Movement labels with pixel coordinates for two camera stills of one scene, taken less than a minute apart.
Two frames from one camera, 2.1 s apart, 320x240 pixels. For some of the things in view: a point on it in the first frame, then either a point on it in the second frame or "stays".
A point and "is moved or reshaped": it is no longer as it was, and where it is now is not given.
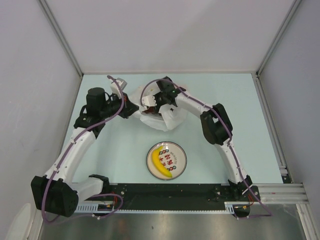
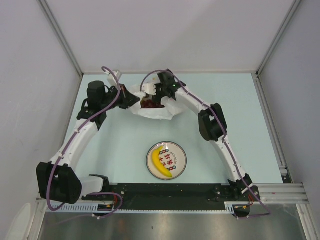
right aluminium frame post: x=286 y=20 stays
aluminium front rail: x=283 y=193 stays
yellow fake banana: x=158 y=163 stays
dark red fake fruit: x=151 y=110 is moved or reshaped
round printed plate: x=173 y=157 stays
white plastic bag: x=166 y=118 is moved or reshaped
